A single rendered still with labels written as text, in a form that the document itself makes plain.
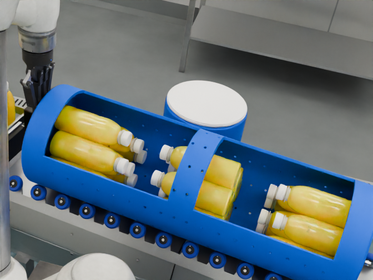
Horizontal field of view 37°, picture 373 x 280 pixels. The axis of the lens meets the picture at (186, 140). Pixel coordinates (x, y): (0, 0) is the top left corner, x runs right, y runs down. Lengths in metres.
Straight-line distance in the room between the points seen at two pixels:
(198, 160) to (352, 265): 0.42
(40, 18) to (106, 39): 3.17
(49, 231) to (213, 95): 0.74
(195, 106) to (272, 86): 2.39
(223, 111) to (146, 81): 2.15
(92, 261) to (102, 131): 0.55
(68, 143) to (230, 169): 0.42
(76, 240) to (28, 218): 0.16
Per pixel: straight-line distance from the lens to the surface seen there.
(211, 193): 1.37
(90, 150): 1.45
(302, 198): 1.37
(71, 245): 1.61
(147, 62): 4.23
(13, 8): 0.80
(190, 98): 1.91
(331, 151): 3.71
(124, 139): 1.45
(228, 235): 1.34
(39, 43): 1.39
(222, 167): 1.38
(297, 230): 1.36
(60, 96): 1.48
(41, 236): 1.65
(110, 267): 0.97
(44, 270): 1.34
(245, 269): 1.45
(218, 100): 1.92
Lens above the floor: 2.04
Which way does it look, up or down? 36 degrees down
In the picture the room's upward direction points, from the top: 10 degrees clockwise
